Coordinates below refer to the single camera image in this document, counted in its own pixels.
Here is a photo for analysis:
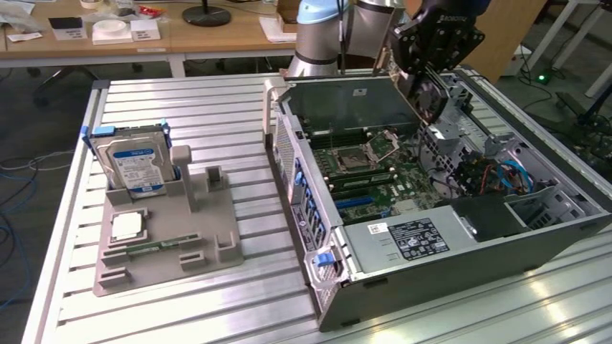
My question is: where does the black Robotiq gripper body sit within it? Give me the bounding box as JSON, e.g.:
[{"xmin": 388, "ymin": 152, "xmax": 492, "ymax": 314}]
[{"xmin": 413, "ymin": 0, "xmax": 489, "ymax": 32}]

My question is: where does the black graphics card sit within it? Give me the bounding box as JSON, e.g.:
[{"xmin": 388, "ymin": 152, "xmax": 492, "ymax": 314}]
[{"xmin": 372, "ymin": 6, "xmax": 453, "ymax": 126}]

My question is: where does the wooden cabinet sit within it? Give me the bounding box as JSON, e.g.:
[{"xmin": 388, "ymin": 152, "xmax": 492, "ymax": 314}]
[{"xmin": 459, "ymin": 0, "xmax": 549, "ymax": 84}]

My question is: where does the metal socket cover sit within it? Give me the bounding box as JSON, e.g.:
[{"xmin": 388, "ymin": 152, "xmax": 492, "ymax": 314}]
[{"xmin": 365, "ymin": 129, "xmax": 404, "ymax": 156}]

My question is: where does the perforated metal disk bay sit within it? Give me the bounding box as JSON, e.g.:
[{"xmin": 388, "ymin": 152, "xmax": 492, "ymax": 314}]
[{"xmin": 417, "ymin": 103, "xmax": 485, "ymax": 180}]

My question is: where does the white paper stack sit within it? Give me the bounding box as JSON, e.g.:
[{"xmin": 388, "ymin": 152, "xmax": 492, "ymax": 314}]
[{"xmin": 259, "ymin": 16, "xmax": 300, "ymax": 44}]

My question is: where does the CPU socket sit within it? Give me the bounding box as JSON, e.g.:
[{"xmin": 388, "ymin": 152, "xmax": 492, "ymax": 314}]
[{"xmin": 336, "ymin": 146, "xmax": 372, "ymax": 173}]

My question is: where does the green motherboard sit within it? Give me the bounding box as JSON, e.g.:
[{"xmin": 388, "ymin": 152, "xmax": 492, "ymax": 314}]
[{"xmin": 305, "ymin": 125, "xmax": 453, "ymax": 225}]

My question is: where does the installed dark RAM stick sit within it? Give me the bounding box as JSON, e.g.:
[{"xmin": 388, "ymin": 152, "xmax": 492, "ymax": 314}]
[{"xmin": 329, "ymin": 173, "xmax": 399, "ymax": 191}]

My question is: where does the black round lamp base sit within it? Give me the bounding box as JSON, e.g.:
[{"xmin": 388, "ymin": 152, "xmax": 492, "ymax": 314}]
[{"xmin": 181, "ymin": 0, "xmax": 233, "ymax": 28}]

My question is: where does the blue expansion slot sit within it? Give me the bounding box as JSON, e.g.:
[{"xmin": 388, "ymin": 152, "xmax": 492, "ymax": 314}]
[{"xmin": 336, "ymin": 196, "xmax": 375, "ymax": 211}]

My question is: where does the red packet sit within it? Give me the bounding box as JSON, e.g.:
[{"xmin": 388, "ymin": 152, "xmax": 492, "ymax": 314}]
[{"xmin": 137, "ymin": 4, "xmax": 167, "ymax": 19}]

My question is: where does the white labelled box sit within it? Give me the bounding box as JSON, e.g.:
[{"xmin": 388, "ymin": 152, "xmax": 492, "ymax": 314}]
[{"xmin": 129, "ymin": 19, "xmax": 161, "ymax": 42}]

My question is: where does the grey power supply unit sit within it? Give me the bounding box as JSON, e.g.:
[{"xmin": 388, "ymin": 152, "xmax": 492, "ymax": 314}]
[{"xmin": 341, "ymin": 206, "xmax": 479, "ymax": 282}]

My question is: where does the open dark grey PC case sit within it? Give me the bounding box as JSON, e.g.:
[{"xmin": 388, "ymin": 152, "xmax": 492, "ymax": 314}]
[{"xmin": 261, "ymin": 64, "xmax": 612, "ymax": 333}]

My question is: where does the hard disk in blue caddy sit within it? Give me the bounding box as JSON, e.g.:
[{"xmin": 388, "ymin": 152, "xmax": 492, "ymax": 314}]
[{"xmin": 80, "ymin": 121, "xmax": 173, "ymax": 200}]

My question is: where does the grey parts rack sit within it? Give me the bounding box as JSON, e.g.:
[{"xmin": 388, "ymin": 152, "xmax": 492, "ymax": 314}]
[{"xmin": 93, "ymin": 145, "xmax": 245, "ymax": 298}]

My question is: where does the black and white box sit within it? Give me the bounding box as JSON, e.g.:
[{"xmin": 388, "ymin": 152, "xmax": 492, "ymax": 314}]
[{"xmin": 49, "ymin": 16, "xmax": 89, "ymax": 42}]

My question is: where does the wooden desk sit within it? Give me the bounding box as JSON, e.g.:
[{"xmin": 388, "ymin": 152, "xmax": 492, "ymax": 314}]
[{"xmin": 0, "ymin": 0, "xmax": 384, "ymax": 69}]

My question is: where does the black chair base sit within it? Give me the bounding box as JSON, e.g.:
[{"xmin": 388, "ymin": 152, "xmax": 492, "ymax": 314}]
[{"xmin": 25, "ymin": 66, "xmax": 100, "ymax": 107}]

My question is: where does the green RAM stick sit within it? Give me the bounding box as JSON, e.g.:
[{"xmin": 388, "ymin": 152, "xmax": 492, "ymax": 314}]
[{"xmin": 107, "ymin": 234, "xmax": 199, "ymax": 257}]

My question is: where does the silver CPU chip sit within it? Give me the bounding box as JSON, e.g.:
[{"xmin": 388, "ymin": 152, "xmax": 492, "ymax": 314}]
[{"xmin": 109, "ymin": 214, "xmax": 145, "ymax": 241}]

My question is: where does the white table frame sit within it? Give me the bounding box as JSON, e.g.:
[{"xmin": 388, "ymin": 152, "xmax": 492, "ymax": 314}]
[{"xmin": 523, "ymin": 0, "xmax": 612, "ymax": 98}]

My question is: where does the orange wire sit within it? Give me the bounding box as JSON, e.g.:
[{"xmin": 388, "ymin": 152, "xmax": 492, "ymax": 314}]
[{"xmin": 480, "ymin": 164, "xmax": 503, "ymax": 195}]

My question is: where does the blue data wire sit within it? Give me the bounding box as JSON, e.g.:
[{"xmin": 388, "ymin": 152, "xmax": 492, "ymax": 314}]
[{"xmin": 499, "ymin": 159, "xmax": 535, "ymax": 195}]

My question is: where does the blue floor cable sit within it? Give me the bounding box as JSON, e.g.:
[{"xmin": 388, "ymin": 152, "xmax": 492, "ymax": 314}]
[{"xmin": 0, "ymin": 150, "xmax": 49, "ymax": 309}]

